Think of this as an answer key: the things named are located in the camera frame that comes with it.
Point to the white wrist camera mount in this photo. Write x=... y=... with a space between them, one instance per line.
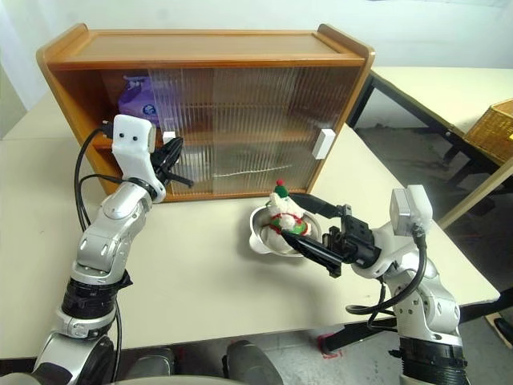
x=132 y=160
x=421 y=208

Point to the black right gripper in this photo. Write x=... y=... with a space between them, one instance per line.
x=356 y=240

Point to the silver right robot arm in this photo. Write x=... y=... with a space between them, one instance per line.
x=425 y=313

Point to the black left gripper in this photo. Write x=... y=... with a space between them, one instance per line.
x=163 y=166

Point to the red floor tape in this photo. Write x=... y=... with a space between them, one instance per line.
x=322 y=341

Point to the metal bowl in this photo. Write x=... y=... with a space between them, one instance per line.
x=259 y=224

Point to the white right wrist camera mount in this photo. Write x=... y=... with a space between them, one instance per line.
x=421 y=208

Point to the ribbed glass sliding door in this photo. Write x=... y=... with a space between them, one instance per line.
x=340 y=92
x=180 y=100

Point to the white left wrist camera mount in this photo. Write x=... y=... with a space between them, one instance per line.
x=132 y=160

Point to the purple soft package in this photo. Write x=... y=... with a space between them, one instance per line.
x=134 y=100

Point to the dark rounded shape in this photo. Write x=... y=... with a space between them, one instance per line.
x=252 y=361
x=154 y=363

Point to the wooden cabinet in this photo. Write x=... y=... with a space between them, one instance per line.
x=200 y=44

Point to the grey robot torso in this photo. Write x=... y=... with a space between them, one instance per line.
x=180 y=381

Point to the white plush toy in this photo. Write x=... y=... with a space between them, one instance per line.
x=280 y=206

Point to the wicker basket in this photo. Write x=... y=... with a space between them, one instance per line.
x=493 y=128

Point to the beige table with black frame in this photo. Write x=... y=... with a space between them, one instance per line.
x=441 y=88

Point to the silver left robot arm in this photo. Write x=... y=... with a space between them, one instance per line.
x=116 y=212

